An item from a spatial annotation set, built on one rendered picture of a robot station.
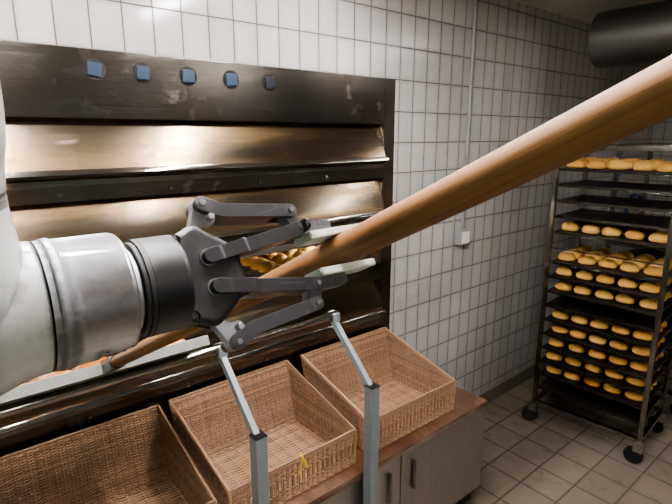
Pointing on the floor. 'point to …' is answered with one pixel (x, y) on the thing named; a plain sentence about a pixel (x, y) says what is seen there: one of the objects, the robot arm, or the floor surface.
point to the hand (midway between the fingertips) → (335, 252)
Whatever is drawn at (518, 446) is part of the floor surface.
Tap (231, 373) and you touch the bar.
